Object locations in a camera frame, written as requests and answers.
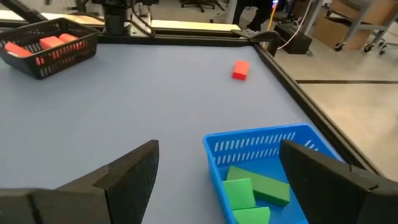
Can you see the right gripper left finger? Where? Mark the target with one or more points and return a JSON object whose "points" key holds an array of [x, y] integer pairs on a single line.
{"points": [[93, 202]]}

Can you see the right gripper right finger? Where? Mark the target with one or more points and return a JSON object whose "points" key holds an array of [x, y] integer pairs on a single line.
{"points": [[342, 199]]}

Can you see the green foam blocks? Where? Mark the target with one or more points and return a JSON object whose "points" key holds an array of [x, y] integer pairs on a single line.
{"points": [[267, 188]]}

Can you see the green half-round block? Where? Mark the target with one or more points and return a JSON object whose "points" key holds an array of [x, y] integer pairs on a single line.
{"points": [[252, 216]]}

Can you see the green cube block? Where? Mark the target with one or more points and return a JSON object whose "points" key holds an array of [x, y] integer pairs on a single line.
{"points": [[239, 194]]}

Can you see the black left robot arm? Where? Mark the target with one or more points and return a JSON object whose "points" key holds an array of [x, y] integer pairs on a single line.
{"points": [[115, 18]]}

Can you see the blue plastic basket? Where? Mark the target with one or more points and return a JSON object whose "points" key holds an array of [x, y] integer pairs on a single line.
{"points": [[248, 146]]}

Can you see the black plastic basket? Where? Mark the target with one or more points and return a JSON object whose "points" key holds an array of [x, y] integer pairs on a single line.
{"points": [[18, 70]]}

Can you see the office chair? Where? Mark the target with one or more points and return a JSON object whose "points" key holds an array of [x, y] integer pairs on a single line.
{"points": [[388, 48], [199, 4]]}

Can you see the cardboard box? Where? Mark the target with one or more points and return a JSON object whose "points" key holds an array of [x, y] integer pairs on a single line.
{"points": [[367, 11], [345, 35]]}

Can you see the black box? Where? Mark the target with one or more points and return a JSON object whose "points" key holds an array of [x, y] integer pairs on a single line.
{"points": [[295, 40]]}

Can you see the grey wheeled workbench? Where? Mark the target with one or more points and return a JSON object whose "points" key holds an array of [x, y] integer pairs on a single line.
{"points": [[377, 34]]}

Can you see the person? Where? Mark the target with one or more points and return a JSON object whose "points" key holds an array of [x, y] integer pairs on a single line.
{"points": [[255, 14]]}

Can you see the black corner bracket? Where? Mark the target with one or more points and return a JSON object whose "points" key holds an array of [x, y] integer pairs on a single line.
{"points": [[267, 37]]}

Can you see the black diagonal frame strut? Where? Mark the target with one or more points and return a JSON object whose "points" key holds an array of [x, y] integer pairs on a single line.
{"points": [[25, 11]]}

